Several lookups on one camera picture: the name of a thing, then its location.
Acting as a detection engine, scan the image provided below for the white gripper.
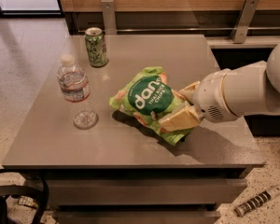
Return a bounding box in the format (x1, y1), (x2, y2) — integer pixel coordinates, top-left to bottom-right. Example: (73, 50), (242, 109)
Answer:
(159, 69), (239, 132)

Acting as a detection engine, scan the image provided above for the green rice chip bag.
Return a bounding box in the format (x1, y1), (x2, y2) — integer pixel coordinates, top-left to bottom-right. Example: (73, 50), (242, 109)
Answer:
(109, 66), (192, 146)

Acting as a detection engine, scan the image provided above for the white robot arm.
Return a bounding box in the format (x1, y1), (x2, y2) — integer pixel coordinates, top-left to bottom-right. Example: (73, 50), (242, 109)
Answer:
(159, 43), (280, 132)

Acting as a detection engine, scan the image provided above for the clear plastic water bottle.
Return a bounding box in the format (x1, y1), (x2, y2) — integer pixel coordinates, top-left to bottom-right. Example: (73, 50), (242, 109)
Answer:
(57, 54), (98, 130)

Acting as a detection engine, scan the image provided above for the green soda can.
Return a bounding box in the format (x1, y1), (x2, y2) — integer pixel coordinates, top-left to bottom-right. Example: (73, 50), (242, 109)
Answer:
(85, 27), (108, 67)

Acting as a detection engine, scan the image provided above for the white power strip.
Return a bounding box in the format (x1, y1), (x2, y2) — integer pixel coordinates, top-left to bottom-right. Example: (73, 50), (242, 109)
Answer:
(234, 186), (280, 217)

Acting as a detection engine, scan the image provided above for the upper grey table drawer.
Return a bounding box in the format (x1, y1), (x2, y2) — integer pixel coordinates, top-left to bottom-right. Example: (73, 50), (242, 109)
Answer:
(47, 179), (246, 205)

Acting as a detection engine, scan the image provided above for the grey table drawer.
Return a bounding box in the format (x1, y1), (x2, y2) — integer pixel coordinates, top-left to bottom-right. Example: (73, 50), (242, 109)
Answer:
(47, 179), (246, 205)
(54, 211), (220, 224)

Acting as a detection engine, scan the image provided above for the lower grey table drawer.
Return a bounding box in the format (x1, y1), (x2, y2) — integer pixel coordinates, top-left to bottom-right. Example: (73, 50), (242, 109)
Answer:
(54, 211), (220, 224)

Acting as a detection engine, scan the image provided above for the black chair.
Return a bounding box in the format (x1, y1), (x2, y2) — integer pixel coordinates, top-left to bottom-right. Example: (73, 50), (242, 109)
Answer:
(0, 169), (49, 224)

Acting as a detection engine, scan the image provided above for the right metal wall bracket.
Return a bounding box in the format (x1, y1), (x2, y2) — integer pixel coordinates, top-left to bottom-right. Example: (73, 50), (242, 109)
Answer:
(231, 0), (259, 44)

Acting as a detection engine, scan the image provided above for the metal wall bracket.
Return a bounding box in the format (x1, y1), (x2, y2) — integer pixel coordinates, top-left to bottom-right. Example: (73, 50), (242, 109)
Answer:
(231, 0), (259, 44)
(101, 0), (118, 35)

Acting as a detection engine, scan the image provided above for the horizontal metal rail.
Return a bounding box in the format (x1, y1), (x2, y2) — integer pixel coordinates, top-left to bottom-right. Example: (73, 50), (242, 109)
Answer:
(77, 26), (280, 34)

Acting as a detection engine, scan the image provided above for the left metal wall bracket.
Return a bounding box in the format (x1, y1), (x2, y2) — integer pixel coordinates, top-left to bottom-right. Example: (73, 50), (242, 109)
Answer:
(101, 0), (118, 35)

